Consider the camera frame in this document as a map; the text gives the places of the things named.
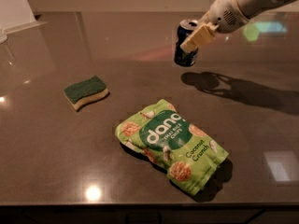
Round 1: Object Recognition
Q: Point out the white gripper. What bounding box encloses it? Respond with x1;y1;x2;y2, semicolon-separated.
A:
180;0;249;53

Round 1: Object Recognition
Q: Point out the dark blue pepsi can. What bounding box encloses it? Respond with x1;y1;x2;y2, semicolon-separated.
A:
174;20;198;67

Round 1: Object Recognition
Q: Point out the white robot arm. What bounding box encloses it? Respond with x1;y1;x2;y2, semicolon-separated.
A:
180;0;298;53

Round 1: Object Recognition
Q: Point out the green rice chips bag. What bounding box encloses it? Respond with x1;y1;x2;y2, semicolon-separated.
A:
115;99;228;196

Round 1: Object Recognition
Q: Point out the green and yellow sponge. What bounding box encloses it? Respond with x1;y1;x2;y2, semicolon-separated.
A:
64;76;109;111

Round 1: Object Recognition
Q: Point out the white object at left edge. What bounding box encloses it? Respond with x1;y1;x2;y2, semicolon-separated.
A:
0;0;45;44

